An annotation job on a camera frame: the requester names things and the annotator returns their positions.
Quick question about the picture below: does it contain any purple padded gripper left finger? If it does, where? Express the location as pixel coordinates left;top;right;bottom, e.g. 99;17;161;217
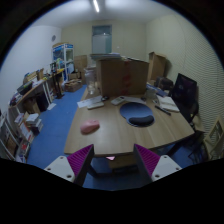
45;144;94;186

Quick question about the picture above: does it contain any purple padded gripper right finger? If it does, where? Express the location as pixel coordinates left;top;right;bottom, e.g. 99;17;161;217
133;144;181;182

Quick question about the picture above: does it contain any dark blue mouse pad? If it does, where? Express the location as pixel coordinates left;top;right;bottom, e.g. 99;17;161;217
120;102;155;127

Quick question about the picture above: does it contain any wooden table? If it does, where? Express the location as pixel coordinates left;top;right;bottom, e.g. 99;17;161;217
63;87;196;158

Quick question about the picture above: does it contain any black pen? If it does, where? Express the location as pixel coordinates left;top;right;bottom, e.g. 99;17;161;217
155;105;171;116

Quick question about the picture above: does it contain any stack of books on floor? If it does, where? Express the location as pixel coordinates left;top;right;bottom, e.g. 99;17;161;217
26;113;43;135

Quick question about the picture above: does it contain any white paper sheet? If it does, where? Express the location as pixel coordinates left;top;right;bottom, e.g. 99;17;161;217
77;96;102;108

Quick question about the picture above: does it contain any white keyboard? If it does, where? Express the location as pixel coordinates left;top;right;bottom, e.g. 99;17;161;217
87;102;104;110

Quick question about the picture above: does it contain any open notebook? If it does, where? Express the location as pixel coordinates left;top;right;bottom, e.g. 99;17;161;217
158;96;179;112

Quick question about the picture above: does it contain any white remote control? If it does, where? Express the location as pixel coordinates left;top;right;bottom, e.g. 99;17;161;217
111;96;125;106

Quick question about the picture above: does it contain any wooden side desk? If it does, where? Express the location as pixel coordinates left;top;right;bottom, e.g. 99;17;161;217
9;69;64;112

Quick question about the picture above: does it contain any black monitor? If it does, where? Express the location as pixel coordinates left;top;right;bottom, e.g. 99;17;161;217
171;73;199;116

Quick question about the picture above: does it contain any cardboard box on floor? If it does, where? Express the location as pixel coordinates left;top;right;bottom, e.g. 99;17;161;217
65;80;82;92

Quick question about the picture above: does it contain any clear plastic jar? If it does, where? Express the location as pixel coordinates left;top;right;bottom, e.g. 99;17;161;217
85;69;96;94

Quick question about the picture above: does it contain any large cardboard box on table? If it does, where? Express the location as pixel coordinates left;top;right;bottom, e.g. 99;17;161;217
96;59;149;97

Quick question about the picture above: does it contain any blue glass display cabinet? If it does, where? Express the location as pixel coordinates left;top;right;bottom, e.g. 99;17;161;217
52;43;74;81

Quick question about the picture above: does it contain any window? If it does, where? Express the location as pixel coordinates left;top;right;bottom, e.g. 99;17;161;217
92;25;112;54

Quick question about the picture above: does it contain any ceiling light tube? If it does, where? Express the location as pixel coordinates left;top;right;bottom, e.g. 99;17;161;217
93;0;100;13

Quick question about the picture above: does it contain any tall cardboard box by wall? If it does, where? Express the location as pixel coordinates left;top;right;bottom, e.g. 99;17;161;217
148;52;166;80

